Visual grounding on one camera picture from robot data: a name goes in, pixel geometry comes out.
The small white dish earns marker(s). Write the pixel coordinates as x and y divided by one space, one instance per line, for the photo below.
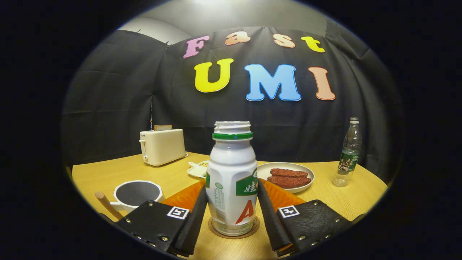
196 170

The white round plate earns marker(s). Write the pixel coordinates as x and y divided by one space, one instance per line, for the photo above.
263 169

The cream toaster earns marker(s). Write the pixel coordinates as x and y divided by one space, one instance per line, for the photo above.
162 146

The reddish brown meat slice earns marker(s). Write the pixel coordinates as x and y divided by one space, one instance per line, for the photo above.
288 181
288 172

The wooden table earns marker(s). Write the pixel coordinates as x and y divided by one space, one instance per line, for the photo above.
173 173

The clear plastic water bottle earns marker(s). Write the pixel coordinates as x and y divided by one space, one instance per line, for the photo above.
349 159

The black backdrop cloth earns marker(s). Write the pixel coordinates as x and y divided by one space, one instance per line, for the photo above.
115 108

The round cork coaster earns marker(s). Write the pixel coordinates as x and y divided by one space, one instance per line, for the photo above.
213 231

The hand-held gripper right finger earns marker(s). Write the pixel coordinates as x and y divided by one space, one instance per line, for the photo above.
314 222

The white juice bottle green label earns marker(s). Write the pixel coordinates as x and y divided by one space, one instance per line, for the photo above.
231 169

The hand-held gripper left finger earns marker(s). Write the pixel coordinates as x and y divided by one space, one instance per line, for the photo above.
155 222

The toast slice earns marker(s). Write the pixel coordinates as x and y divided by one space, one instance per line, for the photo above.
162 127

